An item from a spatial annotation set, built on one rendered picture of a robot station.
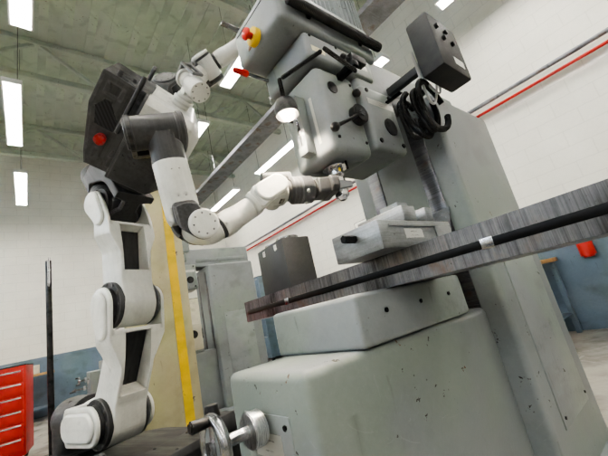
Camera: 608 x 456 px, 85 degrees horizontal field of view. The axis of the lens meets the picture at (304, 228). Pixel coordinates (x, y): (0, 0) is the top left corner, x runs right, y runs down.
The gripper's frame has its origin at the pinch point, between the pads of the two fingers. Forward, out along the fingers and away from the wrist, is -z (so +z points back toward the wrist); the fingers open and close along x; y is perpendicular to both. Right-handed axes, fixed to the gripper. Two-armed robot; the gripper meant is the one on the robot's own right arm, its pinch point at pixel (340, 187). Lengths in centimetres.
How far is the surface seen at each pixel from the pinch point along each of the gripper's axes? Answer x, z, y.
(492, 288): -8, -42, 42
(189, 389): 163, 53, 69
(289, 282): 22.5, 16.8, 25.8
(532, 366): -9, -45, 67
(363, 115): -10.9, -8.7, -20.7
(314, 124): -6.6, 7.5, -19.9
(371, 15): 120, -154, -235
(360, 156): -6.6, -6.3, -7.7
